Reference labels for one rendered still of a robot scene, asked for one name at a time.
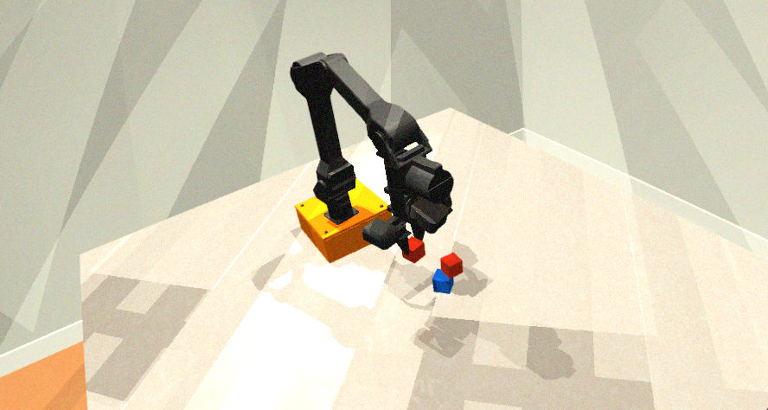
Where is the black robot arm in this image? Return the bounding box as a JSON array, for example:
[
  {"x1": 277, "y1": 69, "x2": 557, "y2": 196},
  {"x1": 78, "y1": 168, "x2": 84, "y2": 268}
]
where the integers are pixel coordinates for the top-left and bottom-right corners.
[{"x1": 290, "y1": 52, "x2": 454, "y2": 234}]

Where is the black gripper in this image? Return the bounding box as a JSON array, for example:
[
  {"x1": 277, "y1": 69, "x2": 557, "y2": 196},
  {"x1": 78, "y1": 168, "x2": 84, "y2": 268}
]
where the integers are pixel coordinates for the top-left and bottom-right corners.
[{"x1": 362, "y1": 186, "x2": 426, "y2": 255}]

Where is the red cube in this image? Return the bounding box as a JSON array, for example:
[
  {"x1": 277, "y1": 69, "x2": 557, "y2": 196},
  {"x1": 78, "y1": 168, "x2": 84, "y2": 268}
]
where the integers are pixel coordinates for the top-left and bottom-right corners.
[
  {"x1": 402, "y1": 237, "x2": 426, "y2": 264},
  {"x1": 440, "y1": 253, "x2": 463, "y2": 279}
]

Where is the blue cube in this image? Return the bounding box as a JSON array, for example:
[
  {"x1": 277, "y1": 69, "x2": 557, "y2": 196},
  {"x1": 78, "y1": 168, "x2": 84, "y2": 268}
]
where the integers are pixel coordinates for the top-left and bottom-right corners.
[{"x1": 432, "y1": 269, "x2": 454, "y2": 294}]

